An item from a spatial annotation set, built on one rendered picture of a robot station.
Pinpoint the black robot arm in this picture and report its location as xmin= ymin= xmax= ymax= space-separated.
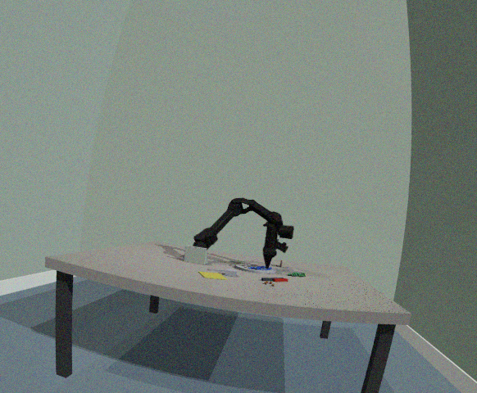
xmin=193 ymin=198 xmax=294 ymax=253

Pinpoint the yellow flat rectangle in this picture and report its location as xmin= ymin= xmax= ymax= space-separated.
xmin=199 ymin=272 xmax=227 ymax=280

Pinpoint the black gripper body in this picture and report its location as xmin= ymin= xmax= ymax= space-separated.
xmin=263 ymin=236 xmax=277 ymax=255

